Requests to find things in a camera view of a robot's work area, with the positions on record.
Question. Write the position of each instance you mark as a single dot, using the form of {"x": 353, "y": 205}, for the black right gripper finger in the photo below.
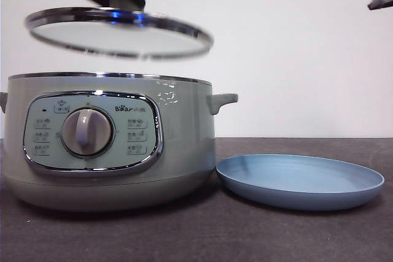
{"x": 383, "y": 2}

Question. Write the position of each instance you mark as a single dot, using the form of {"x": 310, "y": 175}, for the glass lid with green knob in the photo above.
{"x": 122, "y": 33}

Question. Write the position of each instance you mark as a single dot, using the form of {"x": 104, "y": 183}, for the pale green electric steamer pot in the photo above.
{"x": 184, "y": 139}

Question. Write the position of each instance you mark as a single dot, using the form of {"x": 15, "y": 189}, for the blue round plate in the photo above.
{"x": 298, "y": 179}

